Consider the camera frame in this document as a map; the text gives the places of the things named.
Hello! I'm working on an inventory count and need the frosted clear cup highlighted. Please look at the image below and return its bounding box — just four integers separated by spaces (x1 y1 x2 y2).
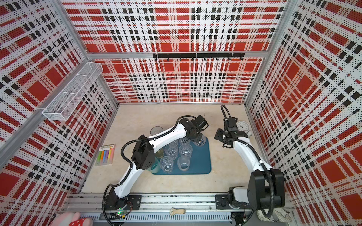
177 155 190 171

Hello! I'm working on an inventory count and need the blue textured plastic cup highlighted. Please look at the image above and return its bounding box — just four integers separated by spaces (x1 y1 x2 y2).
150 126 164 136

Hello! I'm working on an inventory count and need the clear cup row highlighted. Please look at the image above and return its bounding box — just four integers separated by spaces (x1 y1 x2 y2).
159 156 174 173

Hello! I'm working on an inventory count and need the green textured plastic cup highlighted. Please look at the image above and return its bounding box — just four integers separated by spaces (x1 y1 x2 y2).
150 158 160 174

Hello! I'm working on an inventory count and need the yellow plastic cup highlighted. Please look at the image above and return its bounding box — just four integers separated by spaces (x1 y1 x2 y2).
155 148 165 159

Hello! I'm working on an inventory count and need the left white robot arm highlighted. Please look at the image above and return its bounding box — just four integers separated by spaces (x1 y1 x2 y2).
102 115 208 211

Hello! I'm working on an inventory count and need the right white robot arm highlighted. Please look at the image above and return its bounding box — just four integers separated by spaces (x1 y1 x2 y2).
215 117 285 217

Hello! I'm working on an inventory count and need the teal plastic tray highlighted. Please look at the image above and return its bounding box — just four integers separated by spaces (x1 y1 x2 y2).
155 139 211 175

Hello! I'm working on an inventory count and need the white alarm clock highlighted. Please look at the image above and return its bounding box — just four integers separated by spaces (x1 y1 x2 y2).
236 121 252 137

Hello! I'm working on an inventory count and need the colourful marker pack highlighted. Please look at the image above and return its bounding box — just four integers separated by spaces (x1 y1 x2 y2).
95 144 116 166

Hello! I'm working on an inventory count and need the crumpled white cloth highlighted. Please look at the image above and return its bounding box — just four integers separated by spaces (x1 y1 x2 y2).
259 209 292 223

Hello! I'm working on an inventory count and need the red white plush toy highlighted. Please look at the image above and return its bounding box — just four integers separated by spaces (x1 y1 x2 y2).
50 212 93 226

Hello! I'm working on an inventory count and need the black hook rail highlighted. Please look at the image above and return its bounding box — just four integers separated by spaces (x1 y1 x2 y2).
152 52 245 60

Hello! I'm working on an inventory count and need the beige small object on rail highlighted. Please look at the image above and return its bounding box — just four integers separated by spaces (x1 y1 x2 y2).
170 208 186 216

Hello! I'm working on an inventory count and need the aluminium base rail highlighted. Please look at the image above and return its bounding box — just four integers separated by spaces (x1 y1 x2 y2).
62 192 295 224

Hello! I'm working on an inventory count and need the white wire mesh basket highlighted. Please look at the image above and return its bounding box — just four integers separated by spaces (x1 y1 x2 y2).
42 62 103 121

